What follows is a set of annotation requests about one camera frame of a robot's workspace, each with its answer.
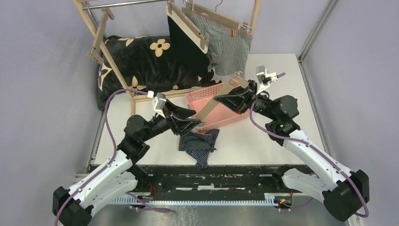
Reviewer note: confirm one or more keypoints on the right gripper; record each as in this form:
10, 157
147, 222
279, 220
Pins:
239, 100

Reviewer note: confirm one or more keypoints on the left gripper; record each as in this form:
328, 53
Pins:
184, 126

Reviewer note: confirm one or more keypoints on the wooden clip hanger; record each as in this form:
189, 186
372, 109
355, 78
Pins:
220, 18
93, 54
187, 26
211, 107

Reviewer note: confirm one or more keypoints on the navy striped underwear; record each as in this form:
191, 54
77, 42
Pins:
199, 146

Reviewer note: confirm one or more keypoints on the black underwear cream waistband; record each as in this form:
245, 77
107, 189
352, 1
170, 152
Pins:
186, 51

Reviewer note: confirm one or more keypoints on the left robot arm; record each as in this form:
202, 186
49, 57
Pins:
76, 205

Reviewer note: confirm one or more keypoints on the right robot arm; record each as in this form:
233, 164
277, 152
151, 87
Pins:
342, 191

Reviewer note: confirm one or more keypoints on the empty wooden clip hanger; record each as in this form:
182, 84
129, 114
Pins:
93, 54

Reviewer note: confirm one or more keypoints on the grey striped boxer shorts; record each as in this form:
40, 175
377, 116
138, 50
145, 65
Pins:
228, 48

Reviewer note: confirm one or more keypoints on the black floral pillow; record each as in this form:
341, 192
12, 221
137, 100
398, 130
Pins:
148, 63

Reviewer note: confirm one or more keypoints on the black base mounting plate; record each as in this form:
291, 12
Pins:
215, 183

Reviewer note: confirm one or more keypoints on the metal rack rod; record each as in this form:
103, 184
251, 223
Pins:
113, 5

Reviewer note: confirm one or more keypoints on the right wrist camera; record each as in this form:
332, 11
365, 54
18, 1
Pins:
265, 78

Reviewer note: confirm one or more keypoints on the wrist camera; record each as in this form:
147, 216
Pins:
158, 103
265, 78

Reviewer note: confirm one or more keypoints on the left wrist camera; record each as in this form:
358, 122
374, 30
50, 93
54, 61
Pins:
158, 103

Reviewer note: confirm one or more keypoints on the wooden clothes rack frame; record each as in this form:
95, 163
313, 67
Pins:
92, 19

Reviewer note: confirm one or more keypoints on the white slotted cable duct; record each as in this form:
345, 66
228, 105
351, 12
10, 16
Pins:
268, 200

